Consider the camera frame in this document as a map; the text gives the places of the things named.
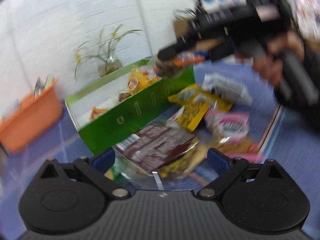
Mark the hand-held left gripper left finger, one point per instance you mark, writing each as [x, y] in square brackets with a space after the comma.
[105, 158]

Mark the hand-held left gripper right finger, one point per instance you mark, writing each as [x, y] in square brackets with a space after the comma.
[218, 158]

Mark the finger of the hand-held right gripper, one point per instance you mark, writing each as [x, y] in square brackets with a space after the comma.
[170, 51]

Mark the brown orange snack packet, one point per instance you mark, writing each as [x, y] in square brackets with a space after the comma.
[180, 62]

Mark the green cardboard box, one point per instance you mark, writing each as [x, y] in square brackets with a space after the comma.
[125, 122]

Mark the person's right forearm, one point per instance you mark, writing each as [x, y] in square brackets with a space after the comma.
[312, 60]

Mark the clear bag of yellow snacks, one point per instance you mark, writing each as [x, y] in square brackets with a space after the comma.
[180, 163]

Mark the person's right hand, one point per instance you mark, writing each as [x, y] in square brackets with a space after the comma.
[270, 67]

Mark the green snack packet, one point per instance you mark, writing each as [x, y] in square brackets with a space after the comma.
[117, 173]

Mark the beige pink snack packet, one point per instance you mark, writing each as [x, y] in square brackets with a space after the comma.
[235, 147]

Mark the pink white snack packet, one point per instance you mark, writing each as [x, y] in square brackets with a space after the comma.
[230, 125]

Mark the yellow brown snack packet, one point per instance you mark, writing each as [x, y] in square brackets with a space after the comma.
[140, 80]

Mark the yellow grey snack packet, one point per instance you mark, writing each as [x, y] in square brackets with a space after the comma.
[195, 97]

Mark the brown chocolate packet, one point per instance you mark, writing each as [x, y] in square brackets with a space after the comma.
[157, 142]

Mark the plant in glass vase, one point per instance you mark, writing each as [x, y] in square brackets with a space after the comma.
[110, 65]

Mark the small brown snack packet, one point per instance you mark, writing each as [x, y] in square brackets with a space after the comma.
[125, 96]

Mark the orange plastic basin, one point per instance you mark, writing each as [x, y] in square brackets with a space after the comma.
[30, 120]

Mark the red white wall poster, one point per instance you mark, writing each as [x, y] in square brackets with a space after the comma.
[306, 10]

